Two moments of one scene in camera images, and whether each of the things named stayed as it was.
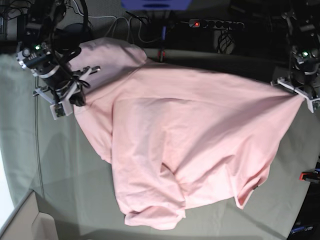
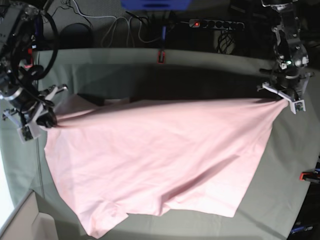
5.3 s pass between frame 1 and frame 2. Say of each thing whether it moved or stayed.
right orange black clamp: stayed
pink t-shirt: moved
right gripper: moved
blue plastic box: stayed
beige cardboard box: stayed
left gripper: moved
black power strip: stayed
